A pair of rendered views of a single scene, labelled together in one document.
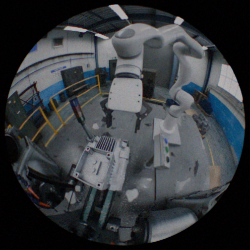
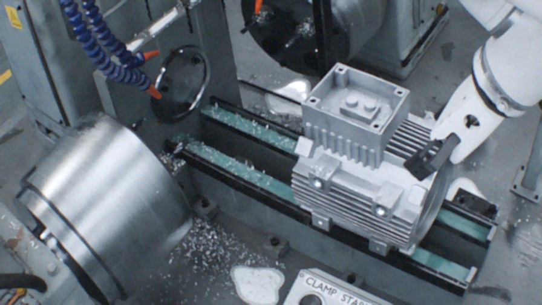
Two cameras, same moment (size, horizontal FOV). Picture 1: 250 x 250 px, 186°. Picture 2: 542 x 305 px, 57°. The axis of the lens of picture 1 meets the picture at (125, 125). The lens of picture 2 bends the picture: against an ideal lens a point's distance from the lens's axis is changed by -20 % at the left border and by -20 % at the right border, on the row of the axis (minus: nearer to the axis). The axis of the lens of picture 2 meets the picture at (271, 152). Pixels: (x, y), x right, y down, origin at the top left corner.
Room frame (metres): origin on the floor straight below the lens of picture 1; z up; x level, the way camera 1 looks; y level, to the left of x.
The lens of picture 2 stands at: (0.23, -0.48, 1.69)
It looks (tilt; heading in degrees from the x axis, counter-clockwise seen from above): 47 degrees down; 120
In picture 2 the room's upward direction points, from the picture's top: 9 degrees counter-clockwise
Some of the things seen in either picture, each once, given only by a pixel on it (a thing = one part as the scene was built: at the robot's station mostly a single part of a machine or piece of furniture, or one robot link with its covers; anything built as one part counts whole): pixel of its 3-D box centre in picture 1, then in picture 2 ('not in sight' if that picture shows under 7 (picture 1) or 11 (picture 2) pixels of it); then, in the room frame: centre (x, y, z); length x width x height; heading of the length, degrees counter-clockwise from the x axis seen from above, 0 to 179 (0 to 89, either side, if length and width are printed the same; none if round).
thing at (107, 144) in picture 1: (105, 164); (381, 170); (0.08, 0.09, 1.01); 0.20 x 0.19 x 0.19; 168
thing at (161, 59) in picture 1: (156, 60); not in sight; (6.37, -2.43, 2.18); 3.84 x 0.51 x 4.35; 72
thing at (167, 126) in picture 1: (170, 120); not in sight; (0.49, -0.46, 0.93); 0.19 x 0.19 x 0.18
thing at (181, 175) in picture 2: (113, 223); (169, 186); (-0.31, 0.06, 0.86); 0.07 x 0.06 x 0.12; 77
